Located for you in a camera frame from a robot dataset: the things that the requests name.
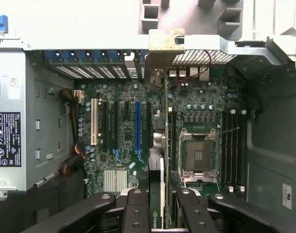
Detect open Dell PC case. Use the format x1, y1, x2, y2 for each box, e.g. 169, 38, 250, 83
0, 24, 296, 233

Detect thin locking lever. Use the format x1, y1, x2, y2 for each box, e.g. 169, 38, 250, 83
217, 126, 240, 134

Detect grey power supply unit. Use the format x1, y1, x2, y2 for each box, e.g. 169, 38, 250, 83
0, 46, 26, 193

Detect blue expansion slot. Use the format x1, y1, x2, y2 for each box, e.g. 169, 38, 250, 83
134, 100, 148, 163

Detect white PCI expansion slot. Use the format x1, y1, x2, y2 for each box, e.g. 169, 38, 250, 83
90, 98, 99, 146

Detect black RAM slot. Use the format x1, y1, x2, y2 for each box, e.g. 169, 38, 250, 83
222, 110, 228, 192
232, 110, 239, 192
227, 110, 233, 194
238, 109, 246, 194

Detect green motherboard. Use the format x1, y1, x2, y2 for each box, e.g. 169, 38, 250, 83
74, 65, 247, 198

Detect black yellow power cable bundle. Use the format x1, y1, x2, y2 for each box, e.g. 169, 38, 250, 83
59, 87, 87, 178

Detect blue case latch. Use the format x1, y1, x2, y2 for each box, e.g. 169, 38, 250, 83
0, 14, 9, 33

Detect red black twisted wire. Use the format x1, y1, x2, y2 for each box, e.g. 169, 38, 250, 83
174, 50, 212, 86

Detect silver chipset heat sink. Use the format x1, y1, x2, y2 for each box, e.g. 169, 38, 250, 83
103, 169, 128, 194

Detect metal socket cover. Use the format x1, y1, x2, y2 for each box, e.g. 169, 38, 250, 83
181, 171, 218, 188

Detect black plastic shroud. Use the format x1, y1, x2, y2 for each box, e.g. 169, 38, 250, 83
26, 167, 87, 233

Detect CPU socket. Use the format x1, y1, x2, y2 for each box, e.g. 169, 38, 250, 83
178, 127, 220, 179

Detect black long expansion slot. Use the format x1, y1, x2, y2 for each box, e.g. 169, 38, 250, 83
102, 100, 111, 150
113, 100, 119, 149
146, 101, 152, 156

